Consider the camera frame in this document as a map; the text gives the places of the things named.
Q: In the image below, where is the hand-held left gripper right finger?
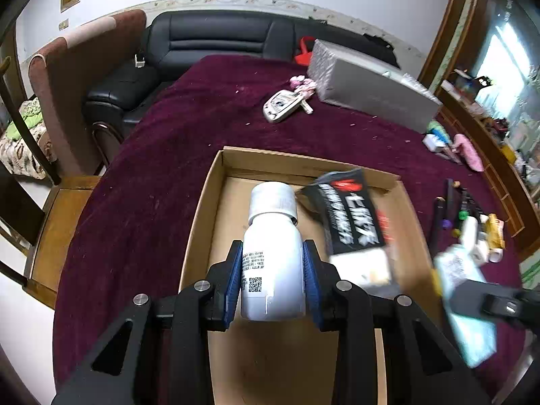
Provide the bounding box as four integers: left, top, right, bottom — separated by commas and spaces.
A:
301, 240, 492, 405

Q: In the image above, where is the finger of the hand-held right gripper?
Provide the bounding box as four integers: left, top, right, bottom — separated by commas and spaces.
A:
449, 278, 523, 319

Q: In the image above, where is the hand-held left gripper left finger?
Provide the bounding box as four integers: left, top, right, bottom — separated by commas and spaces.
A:
53, 240, 244, 405

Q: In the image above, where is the light blue tissue pack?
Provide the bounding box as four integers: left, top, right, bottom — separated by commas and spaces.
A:
434, 247, 498, 368

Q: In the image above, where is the white plastic bottle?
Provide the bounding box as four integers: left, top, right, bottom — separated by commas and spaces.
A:
240, 182, 306, 321

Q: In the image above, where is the white tube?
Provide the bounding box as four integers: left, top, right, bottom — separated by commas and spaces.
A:
459, 216, 479, 254

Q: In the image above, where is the yellow snack packet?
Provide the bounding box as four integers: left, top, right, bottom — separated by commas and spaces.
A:
485, 214, 506, 250

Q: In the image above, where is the cardboard box tray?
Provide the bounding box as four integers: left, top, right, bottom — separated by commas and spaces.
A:
179, 146, 441, 405

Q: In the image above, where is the black marker olive cap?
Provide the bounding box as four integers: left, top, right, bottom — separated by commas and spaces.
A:
429, 196, 444, 264

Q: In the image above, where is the black snack packet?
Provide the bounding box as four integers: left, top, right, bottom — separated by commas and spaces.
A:
295, 168, 395, 258

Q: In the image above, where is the pink pouch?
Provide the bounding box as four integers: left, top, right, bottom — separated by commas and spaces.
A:
452, 134, 485, 172

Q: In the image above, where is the white charger plug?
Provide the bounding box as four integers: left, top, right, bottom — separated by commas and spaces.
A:
423, 134, 448, 153

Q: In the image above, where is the dark wooden chair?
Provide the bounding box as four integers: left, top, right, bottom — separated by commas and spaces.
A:
0, 56, 104, 309

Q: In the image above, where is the white car key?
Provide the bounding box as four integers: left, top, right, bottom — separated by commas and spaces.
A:
263, 90, 304, 124

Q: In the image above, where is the pile of assorted clutter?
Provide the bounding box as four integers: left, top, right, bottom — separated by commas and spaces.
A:
443, 67, 540, 157

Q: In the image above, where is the grey cardboard box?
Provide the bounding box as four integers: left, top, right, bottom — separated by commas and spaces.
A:
307, 39, 443, 134

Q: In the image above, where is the red bag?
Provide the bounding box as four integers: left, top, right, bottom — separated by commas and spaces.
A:
294, 36, 317, 66

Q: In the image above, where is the window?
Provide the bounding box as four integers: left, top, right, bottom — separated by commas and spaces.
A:
472, 0, 540, 136

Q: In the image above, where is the patterned blanket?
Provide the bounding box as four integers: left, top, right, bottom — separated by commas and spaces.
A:
0, 97, 57, 180

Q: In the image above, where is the black leather sofa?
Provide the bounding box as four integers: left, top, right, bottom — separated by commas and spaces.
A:
82, 10, 401, 136

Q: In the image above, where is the brown pink upholstered chair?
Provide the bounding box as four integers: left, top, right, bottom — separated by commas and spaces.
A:
27, 8, 148, 178

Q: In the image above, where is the pink plush keychain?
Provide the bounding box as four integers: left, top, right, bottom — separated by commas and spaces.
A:
289, 75, 317, 114

